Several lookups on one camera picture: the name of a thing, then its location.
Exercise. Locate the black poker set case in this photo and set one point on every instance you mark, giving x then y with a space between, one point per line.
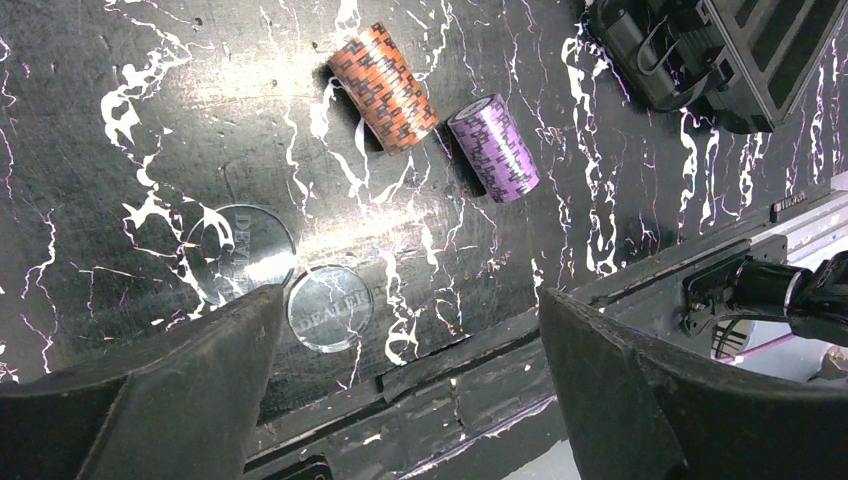
746 64

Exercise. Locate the purple poker chip stack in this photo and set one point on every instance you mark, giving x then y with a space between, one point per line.
494 147

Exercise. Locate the aluminium rail frame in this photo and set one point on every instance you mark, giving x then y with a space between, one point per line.
802 230

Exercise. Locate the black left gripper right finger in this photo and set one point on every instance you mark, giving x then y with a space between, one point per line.
638 407

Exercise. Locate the clear dealer button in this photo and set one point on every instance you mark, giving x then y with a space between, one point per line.
329 308

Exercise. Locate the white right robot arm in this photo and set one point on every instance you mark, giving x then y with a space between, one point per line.
812 302

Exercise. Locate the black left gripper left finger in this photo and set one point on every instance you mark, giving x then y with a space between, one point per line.
180 405

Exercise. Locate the clear acrylic button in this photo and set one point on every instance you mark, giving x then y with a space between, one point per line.
238 248

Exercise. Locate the orange grey poker chip stack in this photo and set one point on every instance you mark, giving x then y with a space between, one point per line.
374 73

